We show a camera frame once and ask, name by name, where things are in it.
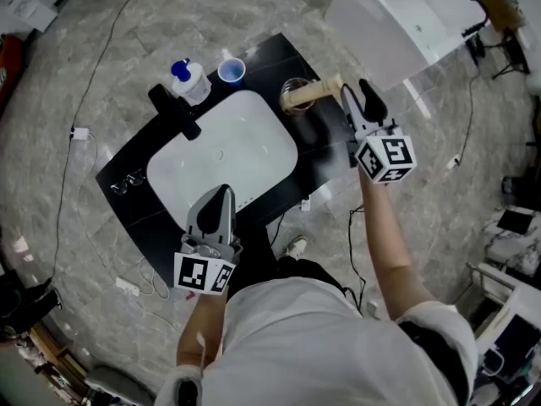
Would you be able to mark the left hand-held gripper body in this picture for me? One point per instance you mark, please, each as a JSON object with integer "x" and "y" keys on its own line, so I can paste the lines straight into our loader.
{"x": 192, "y": 271}

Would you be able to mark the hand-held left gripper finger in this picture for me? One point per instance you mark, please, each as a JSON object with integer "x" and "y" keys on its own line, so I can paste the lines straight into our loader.
{"x": 230, "y": 226}
{"x": 192, "y": 226}

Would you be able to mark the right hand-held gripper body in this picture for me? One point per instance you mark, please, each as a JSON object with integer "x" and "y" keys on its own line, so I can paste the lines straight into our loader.
{"x": 395, "y": 150}

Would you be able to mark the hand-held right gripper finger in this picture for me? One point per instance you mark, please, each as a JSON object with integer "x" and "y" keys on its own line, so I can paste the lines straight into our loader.
{"x": 353, "y": 114}
{"x": 374, "y": 106}

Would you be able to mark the tan cloth piece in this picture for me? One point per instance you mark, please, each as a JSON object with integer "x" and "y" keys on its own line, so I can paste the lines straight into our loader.
{"x": 313, "y": 91}

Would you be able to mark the clear glass tumbler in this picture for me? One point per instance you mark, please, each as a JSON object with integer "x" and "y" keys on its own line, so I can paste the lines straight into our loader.
{"x": 302, "y": 107}

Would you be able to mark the person's right forearm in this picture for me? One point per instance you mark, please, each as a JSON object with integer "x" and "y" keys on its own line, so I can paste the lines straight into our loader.
{"x": 389, "y": 243}

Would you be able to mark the person's left forearm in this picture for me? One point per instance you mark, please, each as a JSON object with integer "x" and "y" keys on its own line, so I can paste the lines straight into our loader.
{"x": 203, "y": 324}

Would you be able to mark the blue plastic cup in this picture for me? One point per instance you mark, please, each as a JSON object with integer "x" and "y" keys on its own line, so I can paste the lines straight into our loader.
{"x": 231, "y": 71}

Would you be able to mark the black vanity cabinet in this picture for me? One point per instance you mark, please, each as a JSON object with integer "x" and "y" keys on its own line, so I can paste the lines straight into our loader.
{"x": 321, "y": 142}

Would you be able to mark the white plug socket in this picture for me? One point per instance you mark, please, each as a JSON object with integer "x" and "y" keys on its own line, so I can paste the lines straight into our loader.
{"x": 453, "y": 162}

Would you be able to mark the flat white power adapter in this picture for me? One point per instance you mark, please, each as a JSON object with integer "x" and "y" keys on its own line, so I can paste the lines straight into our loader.
{"x": 127, "y": 286}

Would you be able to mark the person's right white shoe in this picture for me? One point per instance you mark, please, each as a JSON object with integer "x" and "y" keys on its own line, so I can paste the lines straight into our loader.
{"x": 296, "y": 245}

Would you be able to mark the white sink basin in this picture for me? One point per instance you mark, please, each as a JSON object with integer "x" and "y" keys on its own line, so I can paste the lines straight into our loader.
{"x": 224, "y": 155}

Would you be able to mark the white power strip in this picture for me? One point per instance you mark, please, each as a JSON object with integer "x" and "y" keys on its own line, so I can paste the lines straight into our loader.
{"x": 305, "y": 203}

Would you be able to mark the black eyeglasses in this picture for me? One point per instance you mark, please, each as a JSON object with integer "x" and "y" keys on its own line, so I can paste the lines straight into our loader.
{"x": 127, "y": 182}

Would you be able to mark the person's black shorts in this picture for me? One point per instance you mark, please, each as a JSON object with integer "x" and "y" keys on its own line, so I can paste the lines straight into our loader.
{"x": 296, "y": 271}

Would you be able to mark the white bathtub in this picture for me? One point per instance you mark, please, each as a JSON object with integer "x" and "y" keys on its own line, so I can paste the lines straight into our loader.
{"x": 393, "y": 19}

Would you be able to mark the black faucet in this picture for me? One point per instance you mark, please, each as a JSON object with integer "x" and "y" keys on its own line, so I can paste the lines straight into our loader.
{"x": 173, "y": 108}

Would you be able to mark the black tablet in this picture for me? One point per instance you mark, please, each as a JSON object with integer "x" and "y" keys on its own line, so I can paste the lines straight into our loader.
{"x": 513, "y": 221}

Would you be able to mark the white pump soap bottle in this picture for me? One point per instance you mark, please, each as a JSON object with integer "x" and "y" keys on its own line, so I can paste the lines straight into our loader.
{"x": 192, "y": 83}

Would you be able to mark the person's white shirt torso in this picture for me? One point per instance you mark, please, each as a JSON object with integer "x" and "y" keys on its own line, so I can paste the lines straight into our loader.
{"x": 321, "y": 349}

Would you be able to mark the marble side table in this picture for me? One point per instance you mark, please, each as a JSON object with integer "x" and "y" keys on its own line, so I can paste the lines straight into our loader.
{"x": 511, "y": 248}

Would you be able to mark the metal rack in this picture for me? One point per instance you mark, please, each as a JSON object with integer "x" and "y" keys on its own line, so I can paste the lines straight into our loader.
{"x": 490, "y": 281}

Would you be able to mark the black bag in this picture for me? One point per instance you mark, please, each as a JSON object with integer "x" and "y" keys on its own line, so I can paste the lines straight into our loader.
{"x": 25, "y": 300}

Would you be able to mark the white cardboard box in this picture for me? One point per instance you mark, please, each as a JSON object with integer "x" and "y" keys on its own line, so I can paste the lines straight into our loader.
{"x": 25, "y": 7}

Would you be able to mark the small white wall adapter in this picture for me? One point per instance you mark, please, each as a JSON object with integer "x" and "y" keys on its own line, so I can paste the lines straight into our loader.
{"x": 80, "y": 133}

